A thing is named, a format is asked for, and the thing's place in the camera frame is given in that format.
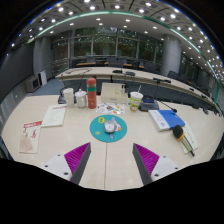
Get red and white leaflet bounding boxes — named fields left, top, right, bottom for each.
left=18, top=120, right=44, bottom=155

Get white paper cup with straw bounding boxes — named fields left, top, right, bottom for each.
left=129, top=84, right=144, bottom=113

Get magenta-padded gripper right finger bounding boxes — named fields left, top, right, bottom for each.
left=132, top=143, right=183, bottom=186

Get silver grey computer mouse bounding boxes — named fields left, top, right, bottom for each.
left=103, top=120, right=118, bottom=134

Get grey monitor on floor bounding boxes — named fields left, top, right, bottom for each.
left=25, top=75, right=42, bottom=94

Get handheld microphone black foam head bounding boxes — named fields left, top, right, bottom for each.
left=172, top=124, right=196, bottom=158

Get white lidded mug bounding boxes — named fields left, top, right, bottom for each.
left=74, top=88, right=88, bottom=109

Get pale green paper sheet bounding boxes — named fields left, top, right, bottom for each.
left=179, top=120, right=200, bottom=155

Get ceiling lights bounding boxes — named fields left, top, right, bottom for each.
left=9, top=0, right=224, bottom=88

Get white cardboard box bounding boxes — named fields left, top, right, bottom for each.
left=100, top=82, right=129, bottom=105

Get long curved conference table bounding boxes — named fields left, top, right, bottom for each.
left=54, top=65, right=218, bottom=108

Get colourful sticker sheet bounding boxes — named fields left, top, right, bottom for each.
left=95, top=102, right=126, bottom=116

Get small black desk console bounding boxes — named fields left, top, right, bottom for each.
left=57, top=87, right=68, bottom=105

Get red drink bottle green band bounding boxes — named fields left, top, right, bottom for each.
left=86, top=77, right=98, bottom=110

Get round teal cartoon mouse pad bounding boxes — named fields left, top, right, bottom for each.
left=89, top=114, right=128, bottom=144

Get blue and white book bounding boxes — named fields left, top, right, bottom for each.
left=148, top=109, right=186, bottom=132

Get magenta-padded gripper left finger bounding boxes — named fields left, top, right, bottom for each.
left=42, top=142, right=92, bottom=185

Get dark office chairs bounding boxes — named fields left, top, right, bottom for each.
left=79, top=55, right=218, bottom=114

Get black conference microphone console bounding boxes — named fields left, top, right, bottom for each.
left=138, top=96, right=179, bottom=114

